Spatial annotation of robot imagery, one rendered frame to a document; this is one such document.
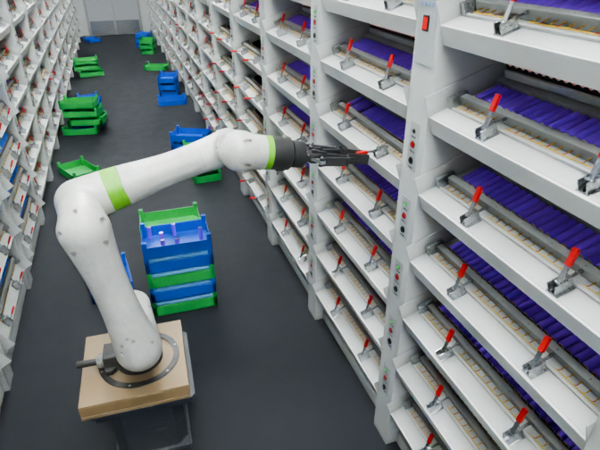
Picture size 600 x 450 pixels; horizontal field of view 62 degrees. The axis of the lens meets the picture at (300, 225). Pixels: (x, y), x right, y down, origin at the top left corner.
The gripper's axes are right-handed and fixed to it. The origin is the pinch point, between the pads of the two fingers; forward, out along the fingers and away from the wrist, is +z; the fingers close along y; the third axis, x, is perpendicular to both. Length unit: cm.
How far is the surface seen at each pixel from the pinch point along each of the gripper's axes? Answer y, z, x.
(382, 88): 1.0, 3.1, 20.3
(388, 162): 5.3, 8.2, 0.8
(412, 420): 32, 24, -77
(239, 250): -115, 4, -99
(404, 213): 21.1, 7.0, -8.0
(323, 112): -44.3, 7.6, 1.3
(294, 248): -81, 22, -79
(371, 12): -7.7, -0.6, 38.5
